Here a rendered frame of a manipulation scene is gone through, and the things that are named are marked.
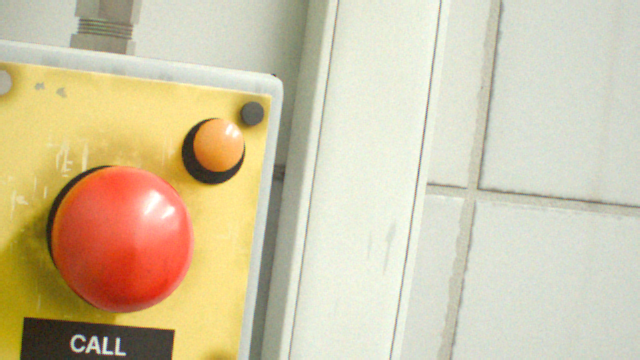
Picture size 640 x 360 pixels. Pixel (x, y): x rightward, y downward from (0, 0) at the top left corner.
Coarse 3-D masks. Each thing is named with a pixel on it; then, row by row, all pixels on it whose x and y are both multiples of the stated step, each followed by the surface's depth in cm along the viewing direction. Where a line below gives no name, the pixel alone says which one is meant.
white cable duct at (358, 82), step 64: (320, 0) 44; (384, 0) 44; (448, 0) 45; (320, 64) 43; (384, 64) 44; (320, 128) 44; (384, 128) 45; (320, 192) 44; (384, 192) 45; (320, 256) 44; (384, 256) 45; (320, 320) 44; (384, 320) 45
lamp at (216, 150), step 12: (216, 120) 36; (204, 132) 35; (216, 132) 35; (228, 132) 36; (240, 132) 36; (204, 144) 35; (216, 144) 35; (228, 144) 36; (240, 144) 36; (204, 156) 35; (216, 156) 36; (228, 156) 36; (240, 156) 36; (216, 168) 36; (228, 168) 36
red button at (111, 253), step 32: (96, 192) 33; (128, 192) 33; (160, 192) 33; (64, 224) 33; (96, 224) 32; (128, 224) 33; (160, 224) 33; (192, 224) 34; (64, 256) 33; (96, 256) 32; (128, 256) 33; (160, 256) 33; (192, 256) 34; (96, 288) 33; (128, 288) 33; (160, 288) 33
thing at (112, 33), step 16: (80, 0) 38; (96, 0) 37; (112, 0) 37; (128, 0) 38; (80, 16) 38; (96, 16) 37; (112, 16) 37; (128, 16) 38; (80, 32) 38; (96, 32) 37; (112, 32) 38; (128, 32) 38; (80, 48) 38; (96, 48) 37; (112, 48) 38; (128, 48) 38
